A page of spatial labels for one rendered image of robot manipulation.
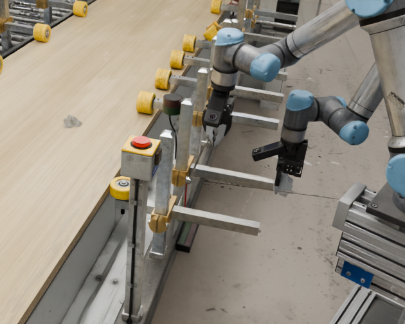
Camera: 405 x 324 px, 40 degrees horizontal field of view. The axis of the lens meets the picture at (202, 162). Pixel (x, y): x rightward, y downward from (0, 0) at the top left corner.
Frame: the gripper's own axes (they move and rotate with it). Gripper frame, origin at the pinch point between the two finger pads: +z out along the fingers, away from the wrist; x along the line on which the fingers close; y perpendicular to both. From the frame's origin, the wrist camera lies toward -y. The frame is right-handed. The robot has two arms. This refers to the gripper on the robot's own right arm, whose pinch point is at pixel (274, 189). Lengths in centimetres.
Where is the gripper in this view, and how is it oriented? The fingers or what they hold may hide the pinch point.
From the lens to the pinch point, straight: 184.6
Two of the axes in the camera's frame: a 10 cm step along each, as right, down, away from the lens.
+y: 9.8, 1.9, -1.2
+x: 1.9, -4.8, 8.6
